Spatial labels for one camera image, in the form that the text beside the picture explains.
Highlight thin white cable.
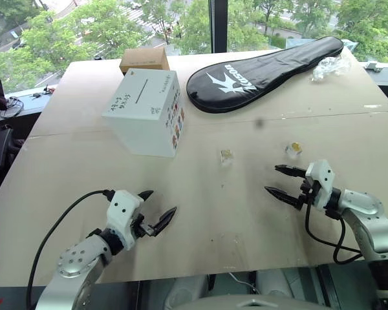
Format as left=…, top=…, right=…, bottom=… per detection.
left=228, top=272, right=257, bottom=289

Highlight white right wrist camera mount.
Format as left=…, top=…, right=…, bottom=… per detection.
left=305, top=159, right=336, bottom=208

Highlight black racket cover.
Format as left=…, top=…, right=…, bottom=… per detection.
left=186, top=36, right=345, bottom=114

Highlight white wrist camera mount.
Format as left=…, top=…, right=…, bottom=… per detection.
left=305, top=159, right=336, bottom=208
left=105, top=190, right=146, bottom=251

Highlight dark rounded robot torso shape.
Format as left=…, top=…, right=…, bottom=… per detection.
left=176, top=294, right=310, bottom=310

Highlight white rounded robot leg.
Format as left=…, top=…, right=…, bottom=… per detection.
left=256, top=269, right=296, bottom=298
left=166, top=274, right=210, bottom=306

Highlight black cables on windowsill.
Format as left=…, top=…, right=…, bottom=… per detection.
left=0, top=96, right=24, bottom=119

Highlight crumpled clear plastic wrap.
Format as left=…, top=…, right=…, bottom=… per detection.
left=309, top=54, right=352, bottom=84

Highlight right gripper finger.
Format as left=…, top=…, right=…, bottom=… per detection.
left=264, top=185, right=304, bottom=211
left=274, top=164, right=308, bottom=179

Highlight white cardboard box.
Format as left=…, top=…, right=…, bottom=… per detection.
left=101, top=67, right=182, bottom=158

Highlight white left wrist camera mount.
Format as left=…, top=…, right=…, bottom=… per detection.
left=105, top=190, right=146, bottom=251

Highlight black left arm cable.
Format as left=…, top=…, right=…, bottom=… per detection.
left=25, top=189, right=117, bottom=310

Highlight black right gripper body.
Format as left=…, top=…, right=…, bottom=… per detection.
left=298, top=178, right=321, bottom=207

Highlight dark window frame post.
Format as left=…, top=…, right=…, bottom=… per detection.
left=208, top=0, right=230, bottom=54

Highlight brown cardboard box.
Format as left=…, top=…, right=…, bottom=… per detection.
left=118, top=45, right=171, bottom=77

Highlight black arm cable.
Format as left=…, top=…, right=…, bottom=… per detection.
left=304, top=202, right=363, bottom=265
left=25, top=189, right=117, bottom=310

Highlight small dark clips on windowsill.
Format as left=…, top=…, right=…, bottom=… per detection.
left=31, top=84, right=55, bottom=99

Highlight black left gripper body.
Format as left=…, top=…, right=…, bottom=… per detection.
left=131, top=211, right=159, bottom=240

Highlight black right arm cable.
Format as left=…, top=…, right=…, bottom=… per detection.
left=304, top=202, right=363, bottom=265

